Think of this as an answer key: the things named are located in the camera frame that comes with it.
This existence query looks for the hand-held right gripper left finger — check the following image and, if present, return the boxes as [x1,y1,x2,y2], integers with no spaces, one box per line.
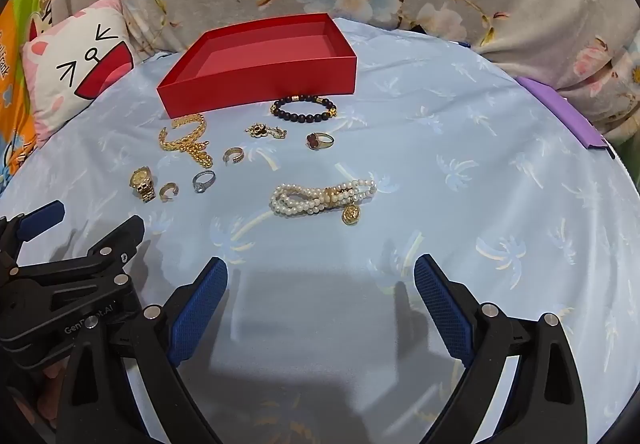
[55,256,230,444]

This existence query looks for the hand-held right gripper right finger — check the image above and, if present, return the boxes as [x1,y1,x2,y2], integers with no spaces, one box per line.
[414,253,588,444]

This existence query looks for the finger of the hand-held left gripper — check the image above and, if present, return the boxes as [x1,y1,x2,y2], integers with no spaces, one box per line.
[15,215,146,293]
[0,200,66,271]

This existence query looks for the gold wristwatch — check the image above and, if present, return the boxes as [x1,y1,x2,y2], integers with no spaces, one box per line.
[129,166,156,203]

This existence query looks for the gold loop bracelet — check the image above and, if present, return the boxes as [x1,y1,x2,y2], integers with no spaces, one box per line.
[159,114,208,152]

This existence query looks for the gold chain bracelet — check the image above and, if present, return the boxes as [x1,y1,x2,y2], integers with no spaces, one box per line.
[185,139,214,169]

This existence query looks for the pearl bracelet with gold pendant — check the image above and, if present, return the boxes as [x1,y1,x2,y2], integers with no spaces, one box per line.
[270,179,377,226]

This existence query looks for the gold flower necklace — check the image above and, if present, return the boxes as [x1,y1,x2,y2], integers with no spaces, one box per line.
[245,122,287,140]

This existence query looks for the black bead bracelet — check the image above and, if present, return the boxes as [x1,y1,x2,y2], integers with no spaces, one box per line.
[270,95,338,123]

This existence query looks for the red cardboard box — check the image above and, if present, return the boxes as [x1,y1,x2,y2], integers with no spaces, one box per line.
[156,13,358,119]

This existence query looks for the person's left hand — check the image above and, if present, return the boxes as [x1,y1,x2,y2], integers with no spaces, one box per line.
[30,360,68,425]

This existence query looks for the colourful cartoon print sheet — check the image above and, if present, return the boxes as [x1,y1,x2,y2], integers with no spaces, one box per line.
[0,0,56,185]

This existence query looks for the white cat face pillow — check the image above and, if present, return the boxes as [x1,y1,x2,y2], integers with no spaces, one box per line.
[21,0,136,142]

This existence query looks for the purple flat case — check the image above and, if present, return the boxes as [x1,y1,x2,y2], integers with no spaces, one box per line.
[515,75,617,160]

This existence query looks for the silver ring with clear stone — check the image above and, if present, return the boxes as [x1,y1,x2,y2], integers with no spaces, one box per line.
[192,170,217,194]

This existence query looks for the gold ring with red stone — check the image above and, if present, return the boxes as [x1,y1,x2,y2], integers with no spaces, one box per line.
[306,131,335,151]

